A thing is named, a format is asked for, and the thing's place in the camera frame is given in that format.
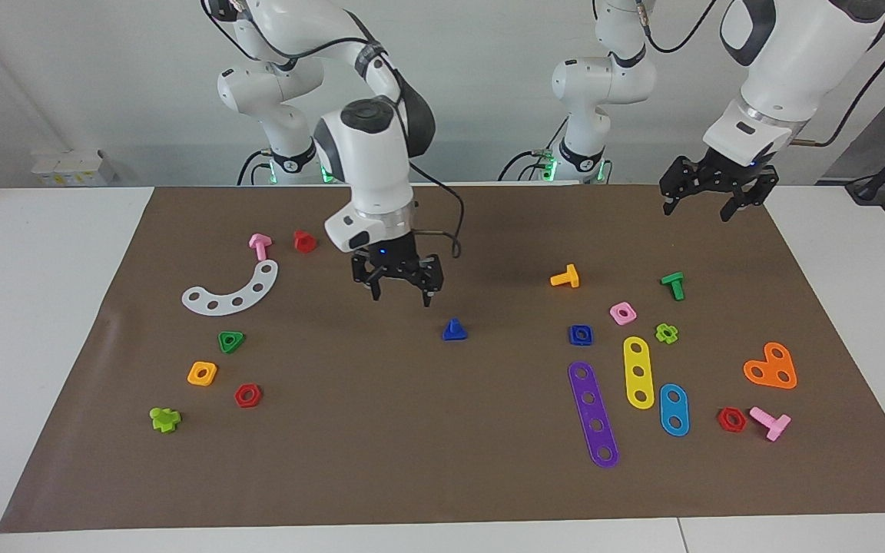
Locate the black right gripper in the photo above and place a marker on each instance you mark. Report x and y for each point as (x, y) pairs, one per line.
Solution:
(396, 265)

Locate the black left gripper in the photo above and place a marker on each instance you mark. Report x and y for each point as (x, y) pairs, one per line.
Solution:
(719, 175)

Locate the blue triangle head screw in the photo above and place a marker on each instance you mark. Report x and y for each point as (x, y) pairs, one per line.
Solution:
(455, 332)

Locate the blue square nut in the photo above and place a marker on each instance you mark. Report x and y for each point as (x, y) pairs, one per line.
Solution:
(572, 335)

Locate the green plastic screw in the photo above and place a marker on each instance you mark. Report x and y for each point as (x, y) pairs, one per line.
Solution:
(674, 286)

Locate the red plastic screw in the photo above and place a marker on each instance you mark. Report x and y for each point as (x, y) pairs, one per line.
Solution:
(304, 242)

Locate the lime flower nut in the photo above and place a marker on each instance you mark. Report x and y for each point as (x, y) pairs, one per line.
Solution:
(661, 333)

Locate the pink square nut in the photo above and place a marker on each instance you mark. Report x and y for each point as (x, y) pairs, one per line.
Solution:
(615, 309)

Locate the pink plastic screw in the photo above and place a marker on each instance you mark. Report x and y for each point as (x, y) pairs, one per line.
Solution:
(771, 422)
(260, 246)

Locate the orange plastic screw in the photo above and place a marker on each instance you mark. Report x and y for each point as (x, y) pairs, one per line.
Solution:
(565, 278)

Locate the green triangle nut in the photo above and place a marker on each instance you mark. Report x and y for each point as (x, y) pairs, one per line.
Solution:
(238, 338)

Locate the red hexagon nut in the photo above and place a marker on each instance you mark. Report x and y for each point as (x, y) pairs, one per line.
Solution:
(238, 396)
(721, 419)

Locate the orange square nut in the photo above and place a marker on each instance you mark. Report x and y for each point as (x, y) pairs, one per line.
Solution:
(212, 369)

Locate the lime cross head screw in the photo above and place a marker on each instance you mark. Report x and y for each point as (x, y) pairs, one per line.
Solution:
(164, 420)

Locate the brown table mat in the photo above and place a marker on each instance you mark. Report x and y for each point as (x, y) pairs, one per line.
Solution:
(427, 430)

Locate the white curved perforated plate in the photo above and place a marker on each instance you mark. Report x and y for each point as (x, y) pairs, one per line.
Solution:
(248, 296)

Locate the yellow three-hole strip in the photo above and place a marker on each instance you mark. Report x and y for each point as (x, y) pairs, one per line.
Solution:
(638, 359)

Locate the orange heart-shaped plate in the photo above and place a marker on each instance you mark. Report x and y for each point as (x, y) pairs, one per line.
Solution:
(769, 372)

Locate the blue two-hole strip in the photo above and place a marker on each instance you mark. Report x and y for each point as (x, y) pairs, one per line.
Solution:
(674, 410)

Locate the purple four-hole strip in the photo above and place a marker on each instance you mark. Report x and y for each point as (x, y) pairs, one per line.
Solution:
(590, 398)

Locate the white labelled box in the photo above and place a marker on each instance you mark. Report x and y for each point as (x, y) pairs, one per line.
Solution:
(74, 167)

